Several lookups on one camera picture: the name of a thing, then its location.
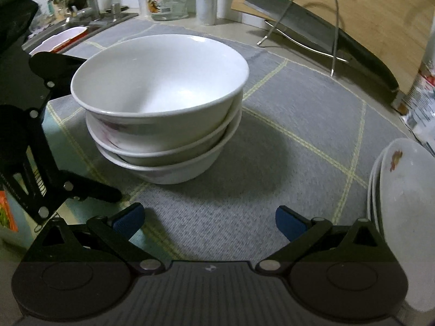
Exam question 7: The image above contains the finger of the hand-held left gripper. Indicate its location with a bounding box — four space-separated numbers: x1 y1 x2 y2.
29 52 87 97
63 171 122 204

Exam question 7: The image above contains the white printed bag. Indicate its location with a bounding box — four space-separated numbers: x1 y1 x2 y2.
401 75 435 146

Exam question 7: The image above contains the steel sink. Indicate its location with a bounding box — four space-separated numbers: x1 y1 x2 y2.
20 12 140 53

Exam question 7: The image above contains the grey checked mat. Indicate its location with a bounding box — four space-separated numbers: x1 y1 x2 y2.
44 18 408 265

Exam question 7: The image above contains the cleaver with black handle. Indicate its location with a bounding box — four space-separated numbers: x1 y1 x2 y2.
244 0 400 92

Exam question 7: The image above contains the red and white dish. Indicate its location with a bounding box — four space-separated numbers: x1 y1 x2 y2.
29 26 89 57

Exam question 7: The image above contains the bamboo cutting board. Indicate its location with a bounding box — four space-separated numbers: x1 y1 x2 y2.
231 0 435 94

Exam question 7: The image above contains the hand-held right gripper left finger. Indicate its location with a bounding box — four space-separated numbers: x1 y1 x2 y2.
29 203 166 276

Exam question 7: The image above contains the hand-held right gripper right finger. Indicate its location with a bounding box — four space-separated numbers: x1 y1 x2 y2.
256 206 395 275

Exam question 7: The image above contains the metal wire rack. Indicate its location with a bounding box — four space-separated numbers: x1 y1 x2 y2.
256 0 350 77

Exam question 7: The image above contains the white bowl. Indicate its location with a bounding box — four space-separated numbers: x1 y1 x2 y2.
95 136 228 184
86 105 243 167
70 34 249 152

